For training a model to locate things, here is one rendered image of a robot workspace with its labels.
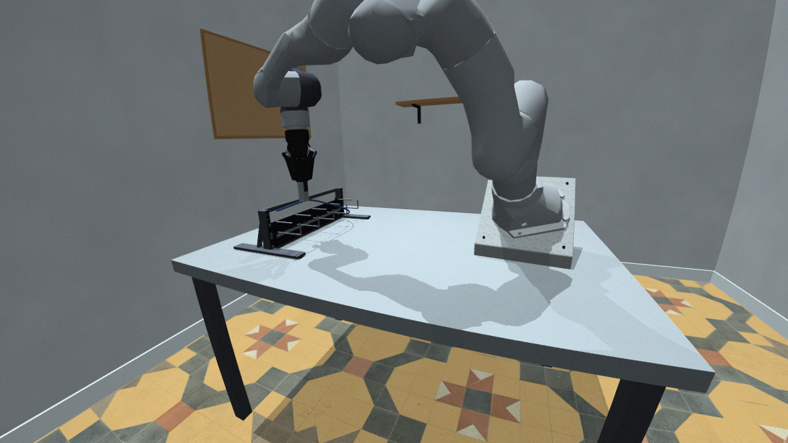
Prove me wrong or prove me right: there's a black patch panel rack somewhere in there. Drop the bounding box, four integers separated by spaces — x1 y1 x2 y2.
233 188 371 259

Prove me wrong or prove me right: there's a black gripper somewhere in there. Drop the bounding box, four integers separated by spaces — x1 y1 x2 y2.
282 129 317 202

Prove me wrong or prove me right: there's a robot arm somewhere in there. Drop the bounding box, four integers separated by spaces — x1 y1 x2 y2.
253 0 569 239

